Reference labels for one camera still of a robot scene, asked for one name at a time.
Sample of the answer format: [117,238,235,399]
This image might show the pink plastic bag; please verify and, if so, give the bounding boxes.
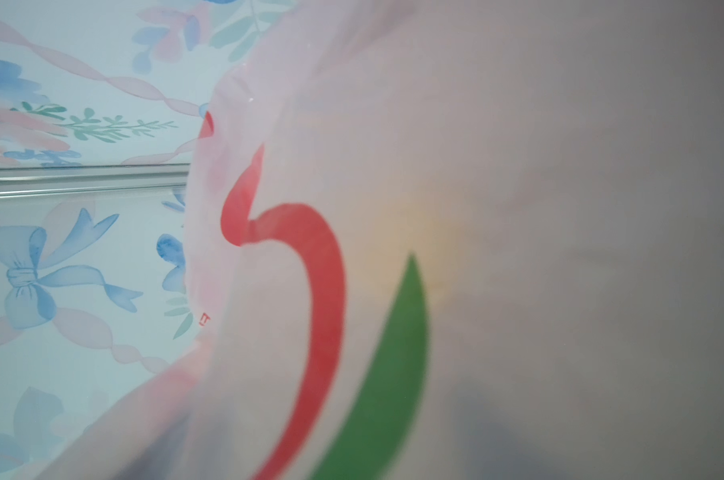
[43,1,724,479]

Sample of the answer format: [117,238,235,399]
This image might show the left corner aluminium post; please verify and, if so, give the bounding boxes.
[0,164,190,199]

